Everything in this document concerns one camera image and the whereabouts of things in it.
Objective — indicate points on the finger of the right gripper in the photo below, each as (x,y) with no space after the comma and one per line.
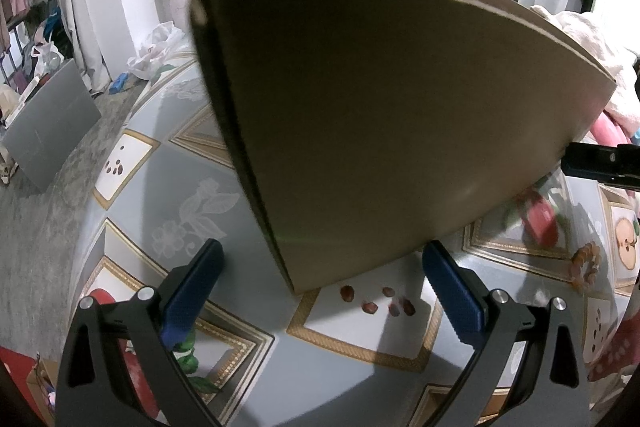
(617,166)

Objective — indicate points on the grey storage box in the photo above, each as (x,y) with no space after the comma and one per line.
(49,127)

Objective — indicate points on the white fluffy blanket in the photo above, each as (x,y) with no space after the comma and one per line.
(585,29)

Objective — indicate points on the white plastic bag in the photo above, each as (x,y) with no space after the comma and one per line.
(164,39)

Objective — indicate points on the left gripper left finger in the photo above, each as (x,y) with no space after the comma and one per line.
(94,387)

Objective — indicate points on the blue packet on floor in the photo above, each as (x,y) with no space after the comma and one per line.
(118,84)

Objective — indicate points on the brown cardboard box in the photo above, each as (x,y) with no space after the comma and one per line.
(361,129)

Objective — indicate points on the pink floral blanket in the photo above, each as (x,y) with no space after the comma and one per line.
(613,128)

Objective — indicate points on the patterned grey bed sheet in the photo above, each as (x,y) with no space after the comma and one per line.
(373,350)

